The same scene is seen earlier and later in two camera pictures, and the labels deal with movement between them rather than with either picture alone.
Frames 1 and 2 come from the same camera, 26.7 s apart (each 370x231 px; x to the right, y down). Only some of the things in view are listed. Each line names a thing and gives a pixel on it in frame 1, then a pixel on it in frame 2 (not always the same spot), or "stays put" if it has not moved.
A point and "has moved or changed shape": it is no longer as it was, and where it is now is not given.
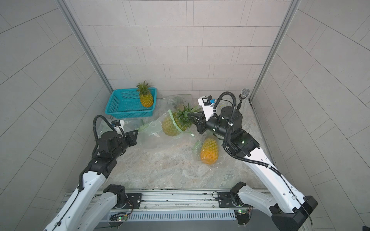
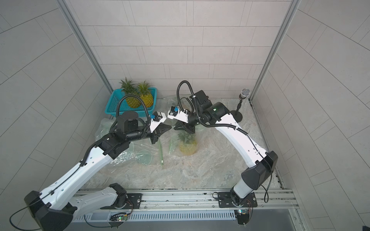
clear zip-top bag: x=152 y=132 → x=142 y=153
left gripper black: x=132 y=139 → x=156 y=133
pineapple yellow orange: x=146 y=97 stays put
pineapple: x=209 y=151 → x=188 y=145
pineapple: x=178 y=122 has moved or changed shape
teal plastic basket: x=125 y=103 stays put
